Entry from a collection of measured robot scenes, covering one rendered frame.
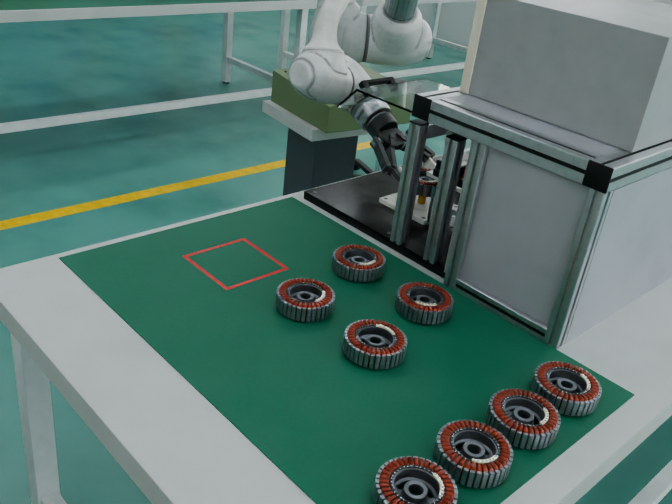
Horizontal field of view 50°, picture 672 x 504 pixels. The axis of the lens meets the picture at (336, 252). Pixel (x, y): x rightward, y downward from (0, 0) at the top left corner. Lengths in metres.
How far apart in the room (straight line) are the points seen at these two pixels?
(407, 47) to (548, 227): 1.17
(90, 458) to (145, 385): 0.98
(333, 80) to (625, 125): 0.71
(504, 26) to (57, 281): 0.99
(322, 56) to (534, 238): 0.69
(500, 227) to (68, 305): 0.82
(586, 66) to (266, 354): 0.77
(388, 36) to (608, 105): 1.12
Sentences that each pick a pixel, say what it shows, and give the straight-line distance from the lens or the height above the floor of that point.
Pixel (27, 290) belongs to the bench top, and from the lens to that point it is 1.45.
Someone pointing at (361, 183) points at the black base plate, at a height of 0.77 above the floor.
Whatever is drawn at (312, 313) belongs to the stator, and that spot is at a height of 0.77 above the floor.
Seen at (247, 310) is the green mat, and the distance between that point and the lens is 1.37.
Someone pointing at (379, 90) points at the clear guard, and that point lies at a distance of 1.68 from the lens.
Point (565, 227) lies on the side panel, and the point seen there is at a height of 0.98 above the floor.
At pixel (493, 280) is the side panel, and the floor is 0.81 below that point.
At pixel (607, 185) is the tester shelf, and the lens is 1.29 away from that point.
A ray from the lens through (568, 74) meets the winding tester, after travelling 1.43.
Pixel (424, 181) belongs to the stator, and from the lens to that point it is 1.77.
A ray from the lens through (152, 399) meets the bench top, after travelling 1.17.
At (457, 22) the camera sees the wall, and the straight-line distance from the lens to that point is 7.68.
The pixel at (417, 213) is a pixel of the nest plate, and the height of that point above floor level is 0.78.
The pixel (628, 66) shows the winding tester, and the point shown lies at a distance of 1.37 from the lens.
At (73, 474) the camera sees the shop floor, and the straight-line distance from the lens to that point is 2.13.
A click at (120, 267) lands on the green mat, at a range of 1.50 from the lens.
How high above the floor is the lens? 1.50
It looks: 28 degrees down
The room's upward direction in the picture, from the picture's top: 7 degrees clockwise
